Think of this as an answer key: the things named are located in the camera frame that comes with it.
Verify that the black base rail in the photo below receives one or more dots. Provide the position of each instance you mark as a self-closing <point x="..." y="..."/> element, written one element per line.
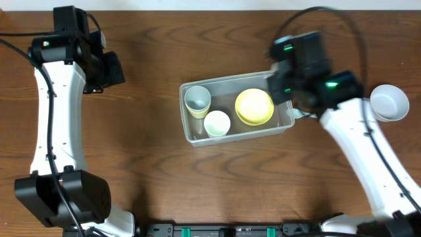
<point x="211" y="230"/>

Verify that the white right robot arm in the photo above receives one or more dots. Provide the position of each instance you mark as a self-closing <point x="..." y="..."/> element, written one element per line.
<point x="394" y="197"/>

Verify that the yellow plastic cup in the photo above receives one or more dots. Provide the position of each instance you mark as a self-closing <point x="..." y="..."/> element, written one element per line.
<point x="199" y="113"/>

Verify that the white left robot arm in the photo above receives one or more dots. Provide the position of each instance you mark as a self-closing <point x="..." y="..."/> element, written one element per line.
<point x="60" y="192"/>

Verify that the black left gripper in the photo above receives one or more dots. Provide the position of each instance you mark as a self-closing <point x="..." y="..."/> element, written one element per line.
<point x="118" y="76"/>

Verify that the mint green plastic spoon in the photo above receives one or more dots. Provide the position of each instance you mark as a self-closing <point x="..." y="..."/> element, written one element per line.
<point x="300" y="114"/>

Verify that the yellow plastic bowl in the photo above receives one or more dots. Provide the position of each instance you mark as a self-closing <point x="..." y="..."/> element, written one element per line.
<point x="254" y="107"/>

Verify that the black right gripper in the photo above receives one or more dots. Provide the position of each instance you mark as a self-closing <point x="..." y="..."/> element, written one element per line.
<point x="282" y="97"/>

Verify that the grey plastic cup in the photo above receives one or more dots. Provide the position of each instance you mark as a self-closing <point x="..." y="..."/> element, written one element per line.
<point x="197" y="98"/>

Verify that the cream white plastic cup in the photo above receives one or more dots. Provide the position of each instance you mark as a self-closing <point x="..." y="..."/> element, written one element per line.
<point x="217" y="124"/>

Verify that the grey plastic bowl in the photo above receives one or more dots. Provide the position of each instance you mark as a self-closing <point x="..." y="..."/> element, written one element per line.
<point x="389" y="103"/>

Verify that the clear plastic container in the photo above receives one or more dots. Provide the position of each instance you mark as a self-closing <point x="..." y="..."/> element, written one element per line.
<point x="224" y="91"/>

